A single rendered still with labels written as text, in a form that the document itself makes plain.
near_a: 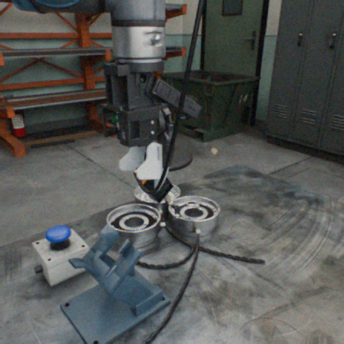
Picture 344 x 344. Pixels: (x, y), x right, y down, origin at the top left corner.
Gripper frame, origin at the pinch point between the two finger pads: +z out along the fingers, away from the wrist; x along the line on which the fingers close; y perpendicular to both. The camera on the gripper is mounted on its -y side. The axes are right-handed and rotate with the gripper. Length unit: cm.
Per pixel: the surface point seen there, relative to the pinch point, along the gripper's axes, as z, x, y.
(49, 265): 9.1, -2.0, 19.4
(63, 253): 8.7, -2.9, 16.7
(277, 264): 13.2, 18.8, -12.0
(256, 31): -22, -219, -334
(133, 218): 10.7, -6.7, 0.3
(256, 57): 7, -215, -334
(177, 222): 10.2, 0.8, -4.9
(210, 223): 10.1, 5.3, -9.3
